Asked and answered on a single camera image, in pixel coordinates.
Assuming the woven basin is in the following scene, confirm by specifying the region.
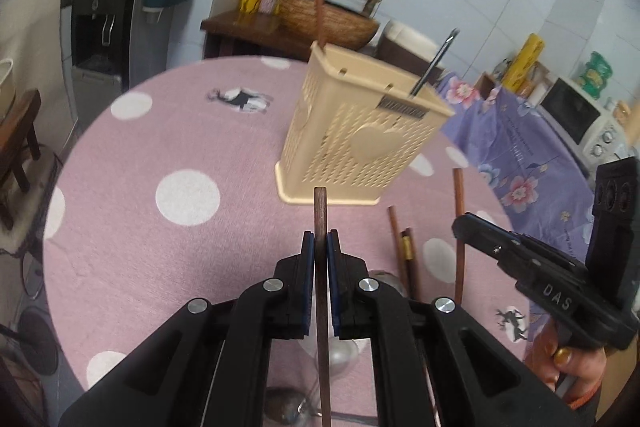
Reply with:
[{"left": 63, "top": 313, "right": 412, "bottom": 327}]
[{"left": 276, "top": 0, "right": 382, "bottom": 50}]

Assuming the black floor fan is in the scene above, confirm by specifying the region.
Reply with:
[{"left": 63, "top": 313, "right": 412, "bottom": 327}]
[{"left": 0, "top": 304, "right": 61, "bottom": 378}]

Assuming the yellow packet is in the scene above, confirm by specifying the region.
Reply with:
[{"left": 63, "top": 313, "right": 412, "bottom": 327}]
[{"left": 500, "top": 33, "right": 545, "bottom": 95}]

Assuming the green packet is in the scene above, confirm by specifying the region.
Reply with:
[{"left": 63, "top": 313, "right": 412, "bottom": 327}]
[{"left": 576, "top": 52, "right": 614, "bottom": 100}]

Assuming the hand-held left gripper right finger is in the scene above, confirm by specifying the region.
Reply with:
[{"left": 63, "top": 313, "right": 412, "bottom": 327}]
[{"left": 327, "top": 230, "right": 592, "bottom": 427}]

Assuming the purple floral cloth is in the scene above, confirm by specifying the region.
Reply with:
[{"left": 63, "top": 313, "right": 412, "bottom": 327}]
[{"left": 436, "top": 72, "right": 601, "bottom": 358}]

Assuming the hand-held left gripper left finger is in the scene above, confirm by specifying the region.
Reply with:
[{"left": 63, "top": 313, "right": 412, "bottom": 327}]
[{"left": 60, "top": 230, "right": 317, "bottom": 427}]

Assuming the person's right hand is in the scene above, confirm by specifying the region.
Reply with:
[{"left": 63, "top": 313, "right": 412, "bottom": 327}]
[{"left": 531, "top": 321, "right": 609, "bottom": 409}]

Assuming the brown wooden chopstick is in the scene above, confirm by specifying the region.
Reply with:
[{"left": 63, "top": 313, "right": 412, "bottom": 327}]
[
  {"left": 388, "top": 205, "right": 417, "bottom": 299},
  {"left": 452, "top": 167, "right": 469, "bottom": 304},
  {"left": 312, "top": 0, "right": 329, "bottom": 48},
  {"left": 313, "top": 186, "right": 333, "bottom": 427}
]

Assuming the beige perforated utensil holder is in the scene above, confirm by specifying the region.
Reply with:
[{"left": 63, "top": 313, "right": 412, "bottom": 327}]
[{"left": 274, "top": 40, "right": 456, "bottom": 207}]

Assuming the white microwave oven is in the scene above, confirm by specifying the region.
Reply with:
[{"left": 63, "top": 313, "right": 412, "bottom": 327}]
[{"left": 539, "top": 76, "right": 632, "bottom": 168}]

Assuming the wooden stool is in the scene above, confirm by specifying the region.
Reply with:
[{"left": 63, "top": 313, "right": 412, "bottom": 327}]
[{"left": 0, "top": 89, "right": 43, "bottom": 230}]

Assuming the water dispenser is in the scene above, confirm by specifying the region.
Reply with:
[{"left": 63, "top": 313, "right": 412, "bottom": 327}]
[{"left": 60, "top": 0, "right": 158, "bottom": 128}]

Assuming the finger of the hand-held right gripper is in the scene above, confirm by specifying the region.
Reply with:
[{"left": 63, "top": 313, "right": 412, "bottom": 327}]
[{"left": 452, "top": 212, "right": 527, "bottom": 274}]

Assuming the dark chopstick with gold band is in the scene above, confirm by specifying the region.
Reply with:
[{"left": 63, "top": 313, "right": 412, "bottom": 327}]
[{"left": 400, "top": 227, "right": 424, "bottom": 301}]

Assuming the metal spoon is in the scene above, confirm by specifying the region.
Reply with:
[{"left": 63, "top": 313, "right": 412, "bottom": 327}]
[{"left": 320, "top": 337, "right": 362, "bottom": 379}]

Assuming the metal utensil handle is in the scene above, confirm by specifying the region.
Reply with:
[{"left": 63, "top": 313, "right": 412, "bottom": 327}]
[{"left": 409, "top": 28, "right": 460, "bottom": 98}]

